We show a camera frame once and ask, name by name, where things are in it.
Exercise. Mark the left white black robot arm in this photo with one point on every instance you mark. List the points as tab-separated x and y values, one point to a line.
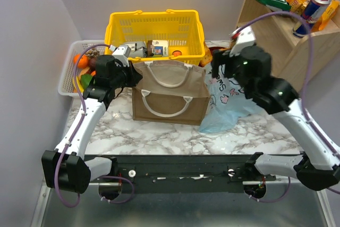
64	167

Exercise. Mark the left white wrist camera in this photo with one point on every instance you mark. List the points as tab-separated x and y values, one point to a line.
121	53

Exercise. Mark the grey white box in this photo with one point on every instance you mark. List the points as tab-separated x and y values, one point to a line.
138	48

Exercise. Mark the yellow plastic shopping basket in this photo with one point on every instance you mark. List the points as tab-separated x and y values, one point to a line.
181	28

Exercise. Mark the brown jute tote bag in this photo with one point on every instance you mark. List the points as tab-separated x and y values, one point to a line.
170	92

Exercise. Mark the dark purple fruit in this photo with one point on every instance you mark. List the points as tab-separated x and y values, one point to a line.
92	63

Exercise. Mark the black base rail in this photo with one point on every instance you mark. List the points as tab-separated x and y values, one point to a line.
173	174

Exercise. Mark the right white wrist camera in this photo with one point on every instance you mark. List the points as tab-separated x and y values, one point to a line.
241	40

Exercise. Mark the longan bunch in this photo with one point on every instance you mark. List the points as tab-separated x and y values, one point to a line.
92	53

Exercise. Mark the wooden shelf unit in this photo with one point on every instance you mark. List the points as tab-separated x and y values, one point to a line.
289	53

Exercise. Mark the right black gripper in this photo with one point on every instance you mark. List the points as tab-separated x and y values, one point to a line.
221	60

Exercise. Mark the white perforated plastic tray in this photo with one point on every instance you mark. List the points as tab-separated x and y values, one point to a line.
65	86

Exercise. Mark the orange pastry bread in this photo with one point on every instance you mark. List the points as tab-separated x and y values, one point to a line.
207	57

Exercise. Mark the orange fruit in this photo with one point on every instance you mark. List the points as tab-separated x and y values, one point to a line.
82	62

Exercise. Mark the red bowl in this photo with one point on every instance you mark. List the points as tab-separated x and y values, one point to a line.
217	49

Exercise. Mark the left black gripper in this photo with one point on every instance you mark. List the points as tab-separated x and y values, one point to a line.
130	73

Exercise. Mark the green mango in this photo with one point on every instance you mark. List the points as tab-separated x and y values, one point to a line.
85	80

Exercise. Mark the blue cartoon plastic bag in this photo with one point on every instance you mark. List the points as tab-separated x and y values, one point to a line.
227	103

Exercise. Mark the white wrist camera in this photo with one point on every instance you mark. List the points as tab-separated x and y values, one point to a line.
241	40
121	53

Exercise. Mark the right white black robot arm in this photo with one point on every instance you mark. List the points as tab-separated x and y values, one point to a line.
317	167

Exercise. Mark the red bull can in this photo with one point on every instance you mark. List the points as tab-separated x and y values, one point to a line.
310	15

